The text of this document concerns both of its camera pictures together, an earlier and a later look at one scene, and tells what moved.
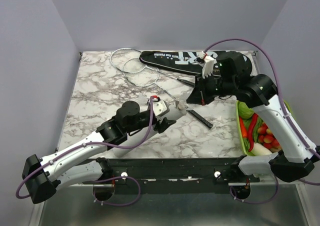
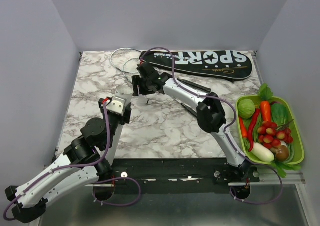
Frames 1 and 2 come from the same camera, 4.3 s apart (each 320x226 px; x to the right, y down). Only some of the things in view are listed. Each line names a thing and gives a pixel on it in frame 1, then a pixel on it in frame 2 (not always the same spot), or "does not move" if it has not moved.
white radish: x=259 y=149 does not move
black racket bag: x=184 y=61 does not move
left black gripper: x=164 y=126 -> x=126 y=119
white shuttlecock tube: x=176 y=113 -> x=125 y=92
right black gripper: x=196 y=97 -> x=136 y=81
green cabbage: x=244 y=111 does not move
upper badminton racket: x=130 y=60 does not move
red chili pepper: x=254 y=121 does not move
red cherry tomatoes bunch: x=266 y=138 does not move
